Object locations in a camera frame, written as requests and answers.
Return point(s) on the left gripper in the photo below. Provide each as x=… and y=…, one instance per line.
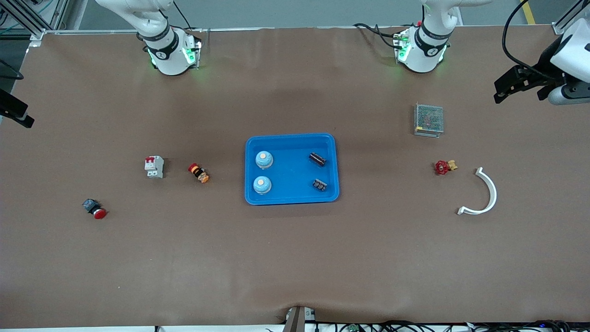
x=543, y=63

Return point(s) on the dark cylindrical electrolytic capacitor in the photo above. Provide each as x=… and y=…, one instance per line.
x=317, y=159

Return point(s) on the dark studded rectangular block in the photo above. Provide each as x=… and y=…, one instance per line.
x=320, y=185

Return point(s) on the blue service bell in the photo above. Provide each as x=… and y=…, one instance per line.
x=262, y=185
x=264, y=159

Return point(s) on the blue plastic tray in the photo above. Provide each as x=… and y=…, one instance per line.
x=290, y=175

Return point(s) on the metal mesh power supply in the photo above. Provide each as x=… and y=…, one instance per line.
x=428, y=119

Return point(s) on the white curved plastic clamp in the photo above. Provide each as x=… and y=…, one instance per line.
x=494, y=193

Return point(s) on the brass valve red handwheel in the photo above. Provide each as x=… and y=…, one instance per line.
x=441, y=167

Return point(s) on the red mushroom button dark body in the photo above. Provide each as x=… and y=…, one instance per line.
x=94, y=208

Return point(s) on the red orange push button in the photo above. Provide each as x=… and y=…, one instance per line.
x=198, y=173

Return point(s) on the small green circuit board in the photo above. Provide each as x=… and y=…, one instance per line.
x=352, y=328

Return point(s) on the aluminium frame post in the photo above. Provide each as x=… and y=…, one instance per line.
x=27, y=20
x=560, y=26

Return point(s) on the white circuit breaker red switch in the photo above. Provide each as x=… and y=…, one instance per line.
x=154, y=167

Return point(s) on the brown table edge bracket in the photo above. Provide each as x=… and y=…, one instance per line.
x=297, y=320

